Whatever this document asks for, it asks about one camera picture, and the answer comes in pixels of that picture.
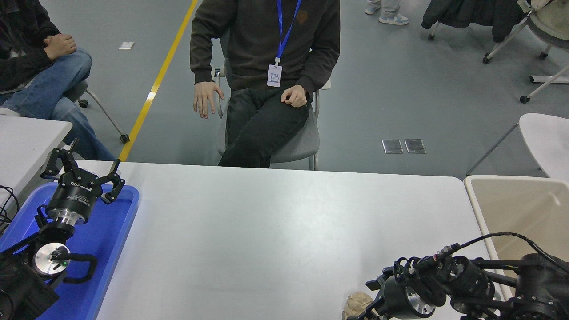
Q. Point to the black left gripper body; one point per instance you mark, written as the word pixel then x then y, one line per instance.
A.
pixel 73 198

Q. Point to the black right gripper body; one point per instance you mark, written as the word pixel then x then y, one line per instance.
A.
pixel 396 300

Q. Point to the tan paper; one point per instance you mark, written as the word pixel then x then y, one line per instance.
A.
pixel 355 303

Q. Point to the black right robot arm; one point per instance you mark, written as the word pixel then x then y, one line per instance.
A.
pixel 538 284

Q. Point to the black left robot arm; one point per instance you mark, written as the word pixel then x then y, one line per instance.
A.
pixel 20 289

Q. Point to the jeans person's right hand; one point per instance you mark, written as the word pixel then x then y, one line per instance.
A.
pixel 52 54

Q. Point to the jeans person's left hand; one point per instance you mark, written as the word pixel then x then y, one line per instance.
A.
pixel 62 43

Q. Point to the lanyard person's right hand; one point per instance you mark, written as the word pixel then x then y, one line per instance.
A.
pixel 205 95

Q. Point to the lanyard person's left hand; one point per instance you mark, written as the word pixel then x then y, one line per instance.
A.
pixel 295 96

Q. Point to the white side table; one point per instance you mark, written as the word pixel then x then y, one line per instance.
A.
pixel 22 146

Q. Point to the blue plastic tray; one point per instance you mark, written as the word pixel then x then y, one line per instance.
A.
pixel 111 231

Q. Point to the grey wheeled office chair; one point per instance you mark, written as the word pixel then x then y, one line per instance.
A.
pixel 78 91

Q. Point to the seated person in jeans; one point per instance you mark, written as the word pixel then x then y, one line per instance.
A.
pixel 31 84

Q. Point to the metal floor socket plate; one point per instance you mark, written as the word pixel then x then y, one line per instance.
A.
pixel 392 146
pixel 414 146

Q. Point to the large pale bin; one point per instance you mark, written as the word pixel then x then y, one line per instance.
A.
pixel 515 209

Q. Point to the grey chair with metal legs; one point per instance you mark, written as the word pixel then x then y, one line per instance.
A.
pixel 302 142

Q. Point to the white shell chair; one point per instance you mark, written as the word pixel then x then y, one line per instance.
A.
pixel 546 138

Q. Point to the white-legged office chair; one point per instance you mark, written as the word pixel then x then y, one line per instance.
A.
pixel 431 36

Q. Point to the white wheeled chair base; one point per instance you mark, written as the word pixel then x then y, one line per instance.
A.
pixel 549 79

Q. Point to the standing person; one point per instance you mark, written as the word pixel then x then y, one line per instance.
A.
pixel 393 18

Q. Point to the dark coat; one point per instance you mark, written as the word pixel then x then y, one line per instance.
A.
pixel 471 13

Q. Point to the grey chair with white legs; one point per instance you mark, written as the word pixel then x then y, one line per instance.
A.
pixel 551 35

